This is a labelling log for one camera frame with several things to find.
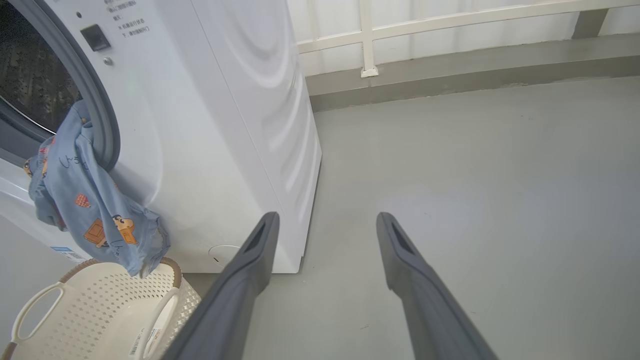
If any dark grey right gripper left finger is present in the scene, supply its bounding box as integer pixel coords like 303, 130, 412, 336
160, 211, 281, 360

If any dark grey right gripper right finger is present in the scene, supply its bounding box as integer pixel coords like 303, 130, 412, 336
376, 212, 501, 360

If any blue cartoon print garment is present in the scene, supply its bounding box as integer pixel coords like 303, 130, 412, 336
23, 100, 171, 278

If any white front-load washing machine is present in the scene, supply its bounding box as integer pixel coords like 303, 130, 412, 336
0, 0, 322, 275

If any black door latch socket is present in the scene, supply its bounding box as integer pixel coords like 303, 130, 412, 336
80, 24, 111, 52

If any steel perforated washer drum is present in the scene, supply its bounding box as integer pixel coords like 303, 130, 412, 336
0, 0, 83, 133

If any round drain filter cover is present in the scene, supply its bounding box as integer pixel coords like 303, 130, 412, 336
208, 244, 242, 266

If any paper basket label sticker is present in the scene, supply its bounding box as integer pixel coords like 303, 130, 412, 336
127, 327, 161, 358

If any cream perforated basket brown rim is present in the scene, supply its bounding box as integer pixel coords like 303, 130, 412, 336
0, 257, 202, 360

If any blue energy label sticker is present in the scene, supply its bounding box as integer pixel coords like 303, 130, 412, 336
50, 246, 88, 263

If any white metal railing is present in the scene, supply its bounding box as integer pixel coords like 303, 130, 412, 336
297, 0, 640, 78

